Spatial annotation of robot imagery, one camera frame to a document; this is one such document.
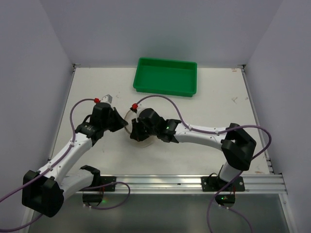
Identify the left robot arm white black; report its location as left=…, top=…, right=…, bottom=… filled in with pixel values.
left=22, top=99, right=128, bottom=217

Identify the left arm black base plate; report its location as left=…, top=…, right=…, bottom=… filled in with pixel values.
left=89, top=176, right=117, bottom=192

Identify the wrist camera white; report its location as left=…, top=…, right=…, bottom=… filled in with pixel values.
left=130, top=103, right=146, bottom=117
left=101, top=94, right=113, bottom=105

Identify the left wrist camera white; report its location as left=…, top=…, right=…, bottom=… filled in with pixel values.
left=101, top=94, right=113, bottom=105

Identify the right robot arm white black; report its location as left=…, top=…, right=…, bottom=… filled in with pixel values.
left=130, top=106, right=257, bottom=183

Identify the aluminium rail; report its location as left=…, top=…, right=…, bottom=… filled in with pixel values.
left=65, top=172, right=286, bottom=194

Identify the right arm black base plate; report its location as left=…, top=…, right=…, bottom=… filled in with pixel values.
left=200, top=175, right=245, bottom=192

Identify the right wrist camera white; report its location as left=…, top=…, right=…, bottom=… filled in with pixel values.
left=130, top=103, right=146, bottom=117

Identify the green plastic tray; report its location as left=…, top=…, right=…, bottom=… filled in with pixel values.
left=133, top=57, right=197, bottom=97

